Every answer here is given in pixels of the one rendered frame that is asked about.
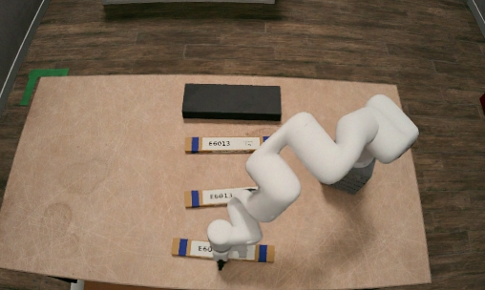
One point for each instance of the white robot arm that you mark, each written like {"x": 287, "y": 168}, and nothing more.
{"x": 325, "y": 160}

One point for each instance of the tan flat pack with white e6013 label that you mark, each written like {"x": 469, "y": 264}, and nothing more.
{"x": 201, "y": 249}

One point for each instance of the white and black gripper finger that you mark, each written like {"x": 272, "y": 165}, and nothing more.
{"x": 221, "y": 264}

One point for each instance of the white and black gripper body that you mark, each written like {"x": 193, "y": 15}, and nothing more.
{"x": 222, "y": 256}

